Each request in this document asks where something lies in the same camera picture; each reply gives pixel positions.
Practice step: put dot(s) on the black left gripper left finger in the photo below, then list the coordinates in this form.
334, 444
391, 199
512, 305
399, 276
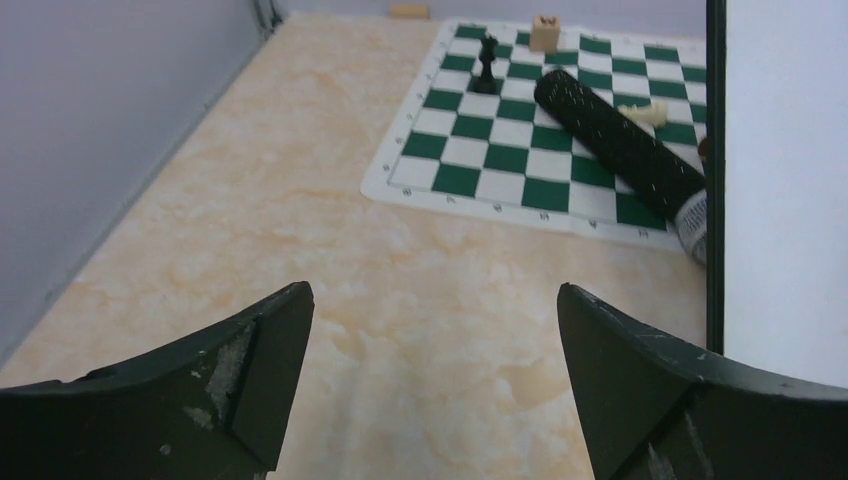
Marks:
214, 404

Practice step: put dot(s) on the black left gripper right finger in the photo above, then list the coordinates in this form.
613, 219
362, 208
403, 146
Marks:
653, 406

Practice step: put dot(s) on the white whiteboard black frame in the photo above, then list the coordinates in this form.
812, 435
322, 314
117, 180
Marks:
785, 188

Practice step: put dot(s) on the black microphone mesh head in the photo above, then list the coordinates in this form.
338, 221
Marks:
665, 183

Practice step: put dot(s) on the cream chess piece lying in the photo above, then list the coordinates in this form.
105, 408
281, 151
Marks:
655, 114

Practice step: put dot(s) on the green white chessboard mat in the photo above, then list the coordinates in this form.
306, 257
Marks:
502, 157

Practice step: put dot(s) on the tan chess piece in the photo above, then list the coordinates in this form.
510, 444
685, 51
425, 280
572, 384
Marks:
545, 34

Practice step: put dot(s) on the black chess piece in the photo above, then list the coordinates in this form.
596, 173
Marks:
486, 83

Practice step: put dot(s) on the wooden small block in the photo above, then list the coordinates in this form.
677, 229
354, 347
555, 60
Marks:
409, 11

